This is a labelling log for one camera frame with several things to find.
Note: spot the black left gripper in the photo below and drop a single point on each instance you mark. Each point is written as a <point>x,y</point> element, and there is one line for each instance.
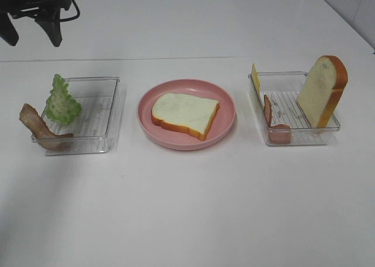
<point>46,14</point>

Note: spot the green lettuce leaf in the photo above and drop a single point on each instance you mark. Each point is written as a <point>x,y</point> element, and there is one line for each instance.
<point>61,107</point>

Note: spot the bacon strip from tray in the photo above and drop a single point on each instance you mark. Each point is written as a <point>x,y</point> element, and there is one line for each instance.
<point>32,120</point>
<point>279,134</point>

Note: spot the bread slice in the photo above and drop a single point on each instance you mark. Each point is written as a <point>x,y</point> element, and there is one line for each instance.
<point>185,113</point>
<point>322,90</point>

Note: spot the yellow cheese slice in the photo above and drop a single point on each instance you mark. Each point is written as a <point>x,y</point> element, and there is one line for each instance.
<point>256,81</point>

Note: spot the clear left plastic tray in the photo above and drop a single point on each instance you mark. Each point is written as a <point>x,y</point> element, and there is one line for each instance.
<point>97,128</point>

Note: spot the clear plastic tray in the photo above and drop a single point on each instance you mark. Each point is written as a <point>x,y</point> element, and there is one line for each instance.
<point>282,88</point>
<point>97,128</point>

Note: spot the pink round plate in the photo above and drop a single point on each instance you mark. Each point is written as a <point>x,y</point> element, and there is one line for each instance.
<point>221,125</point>

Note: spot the clear right plastic tray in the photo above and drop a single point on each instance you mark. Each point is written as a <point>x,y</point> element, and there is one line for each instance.
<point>282,88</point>

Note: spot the upright bread slice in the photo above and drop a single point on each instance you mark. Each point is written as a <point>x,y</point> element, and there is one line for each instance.
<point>322,90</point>

